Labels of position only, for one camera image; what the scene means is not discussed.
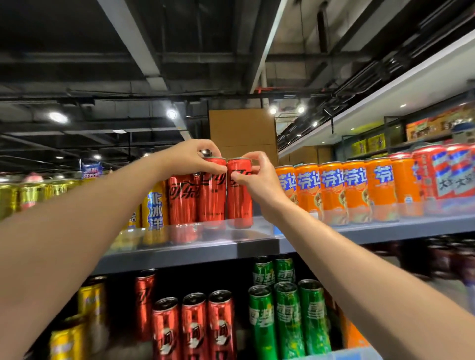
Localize row of red-white-blue cans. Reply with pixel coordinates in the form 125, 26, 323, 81
371, 235, 475, 294

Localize blue hanging promo sign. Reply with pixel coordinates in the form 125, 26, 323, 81
80, 161, 104, 180

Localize row of ceiling spotlights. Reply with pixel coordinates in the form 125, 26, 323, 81
48, 103, 320, 160

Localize grey metal shelf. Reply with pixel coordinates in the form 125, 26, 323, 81
93, 207, 475, 360

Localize brown wooden panel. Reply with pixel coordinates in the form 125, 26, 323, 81
209, 108, 279, 164

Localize green soda can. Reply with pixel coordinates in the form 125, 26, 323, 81
274, 254, 296, 284
248, 285, 278, 360
253, 256, 276, 288
274, 281, 306, 360
298, 279, 332, 356

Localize person's left hand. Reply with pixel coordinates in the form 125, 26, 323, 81
155, 139, 228, 182

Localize person's right hand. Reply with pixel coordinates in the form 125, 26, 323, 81
231, 151, 294, 223

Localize person's right forearm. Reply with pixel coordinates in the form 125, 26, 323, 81
265, 202, 475, 360

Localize person's left forearm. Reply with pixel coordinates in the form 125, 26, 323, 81
0, 154, 175, 360

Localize rows of colourful gift boxes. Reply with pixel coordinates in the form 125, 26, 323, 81
350, 103, 475, 156

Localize row of yellow cans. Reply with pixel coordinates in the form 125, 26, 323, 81
0, 178, 170, 247

